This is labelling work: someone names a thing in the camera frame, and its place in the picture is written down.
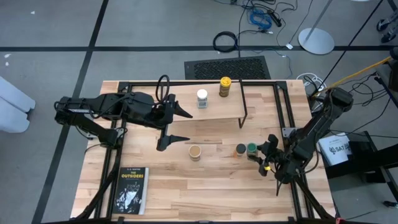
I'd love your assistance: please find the wooden shelf with black legs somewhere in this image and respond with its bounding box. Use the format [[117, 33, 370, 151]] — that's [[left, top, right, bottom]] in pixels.
[[169, 79, 249, 129]]

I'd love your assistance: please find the pale grey cushioned seat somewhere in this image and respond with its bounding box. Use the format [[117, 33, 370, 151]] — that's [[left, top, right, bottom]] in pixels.
[[0, 76, 36, 134]]

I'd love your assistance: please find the black power strip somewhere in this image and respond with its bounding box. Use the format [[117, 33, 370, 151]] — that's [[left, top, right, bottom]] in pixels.
[[266, 9, 283, 28]]

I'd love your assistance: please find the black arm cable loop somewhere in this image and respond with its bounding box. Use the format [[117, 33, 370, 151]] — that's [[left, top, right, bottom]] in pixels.
[[155, 74, 170, 106]]

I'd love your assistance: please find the tan-lid furikake seasoning jar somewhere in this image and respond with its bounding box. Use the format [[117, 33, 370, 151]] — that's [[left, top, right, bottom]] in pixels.
[[188, 144, 202, 162]]

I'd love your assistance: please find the white printed box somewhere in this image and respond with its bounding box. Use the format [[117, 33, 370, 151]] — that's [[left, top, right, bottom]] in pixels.
[[317, 133, 353, 166]]

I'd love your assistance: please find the yellow cable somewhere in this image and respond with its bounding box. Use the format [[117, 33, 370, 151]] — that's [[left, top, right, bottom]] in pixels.
[[312, 55, 393, 98]]

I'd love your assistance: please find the blue cable coil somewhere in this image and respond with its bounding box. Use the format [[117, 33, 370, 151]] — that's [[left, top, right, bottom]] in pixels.
[[248, 7, 274, 31]]

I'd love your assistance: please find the white cable coil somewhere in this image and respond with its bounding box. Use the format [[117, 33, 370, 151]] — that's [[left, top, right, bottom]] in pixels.
[[296, 73, 327, 94]]

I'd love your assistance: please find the orange spice bottle black cap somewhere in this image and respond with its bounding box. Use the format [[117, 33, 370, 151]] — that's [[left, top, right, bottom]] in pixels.
[[234, 143, 247, 158]]

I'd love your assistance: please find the black perforated floor mat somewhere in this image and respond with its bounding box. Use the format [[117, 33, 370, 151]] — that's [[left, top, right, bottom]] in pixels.
[[183, 55, 272, 80]]

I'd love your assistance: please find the white-lid bagel sesame seasoning jar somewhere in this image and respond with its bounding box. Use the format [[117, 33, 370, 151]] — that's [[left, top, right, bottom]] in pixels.
[[197, 89, 208, 109]]

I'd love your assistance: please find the black side desk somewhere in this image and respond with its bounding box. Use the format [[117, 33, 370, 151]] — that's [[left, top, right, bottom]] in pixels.
[[323, 129, 398, 203]]

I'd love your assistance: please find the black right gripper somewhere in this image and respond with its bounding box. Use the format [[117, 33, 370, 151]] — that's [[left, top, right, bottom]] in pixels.
[[248, 133, 301, 185]]

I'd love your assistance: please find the black cable coil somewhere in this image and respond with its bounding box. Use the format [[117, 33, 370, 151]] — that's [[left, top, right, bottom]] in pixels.
[[213, 30, 239, 54]]

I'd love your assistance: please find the thin black slanted pole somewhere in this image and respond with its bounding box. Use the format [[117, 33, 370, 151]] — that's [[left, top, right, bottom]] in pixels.
[[319, 0, 385, 84]]

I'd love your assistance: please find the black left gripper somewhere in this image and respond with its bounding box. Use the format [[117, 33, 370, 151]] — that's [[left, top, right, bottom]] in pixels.
[[133, 92, 194, 152]]

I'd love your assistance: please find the yellow-lid chili onion seasoning jar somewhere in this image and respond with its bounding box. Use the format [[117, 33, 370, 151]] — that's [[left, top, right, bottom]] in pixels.
[[219, 77, 233, 98]]

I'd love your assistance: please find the round side table grey base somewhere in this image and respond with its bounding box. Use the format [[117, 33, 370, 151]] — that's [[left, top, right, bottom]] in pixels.
[[297, 0, 336, 55]]

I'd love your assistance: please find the green-lid oregano glass jar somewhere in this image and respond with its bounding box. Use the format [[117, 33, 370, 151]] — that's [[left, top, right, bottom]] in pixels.
[[246, 142, 259, 160]]

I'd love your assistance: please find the The Outsiders paperback book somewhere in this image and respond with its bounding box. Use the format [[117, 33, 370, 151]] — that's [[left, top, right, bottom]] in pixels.
[[112, 167, 150, 215]]

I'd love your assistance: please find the wheeled chair base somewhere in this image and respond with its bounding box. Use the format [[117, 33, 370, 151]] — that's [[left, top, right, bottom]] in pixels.
[[376, 17, 398, 44]]

